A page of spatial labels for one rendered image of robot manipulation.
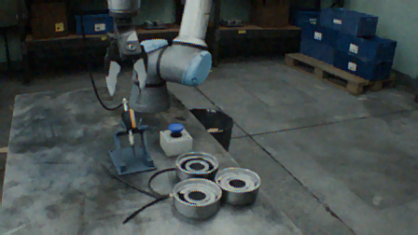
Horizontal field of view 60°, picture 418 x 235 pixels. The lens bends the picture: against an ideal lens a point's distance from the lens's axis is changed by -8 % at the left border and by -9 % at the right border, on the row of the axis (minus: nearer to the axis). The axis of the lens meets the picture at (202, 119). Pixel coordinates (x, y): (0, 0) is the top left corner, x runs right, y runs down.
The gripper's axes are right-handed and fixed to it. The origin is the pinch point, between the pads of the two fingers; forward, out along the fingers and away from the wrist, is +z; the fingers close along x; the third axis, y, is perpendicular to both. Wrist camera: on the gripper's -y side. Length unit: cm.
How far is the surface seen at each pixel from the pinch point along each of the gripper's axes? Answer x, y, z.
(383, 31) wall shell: -393, 255, 46
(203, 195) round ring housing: -10.2, -25.8, 16.6
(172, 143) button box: -10.8, -3.4, 14.7
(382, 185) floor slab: -174, 45, 100
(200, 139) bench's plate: -22.1, 3.6, 18.9
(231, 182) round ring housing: -18.6, -23.1, 16.7
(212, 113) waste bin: -75, 103, 58
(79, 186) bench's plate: 15.4, -10.6, 18.7
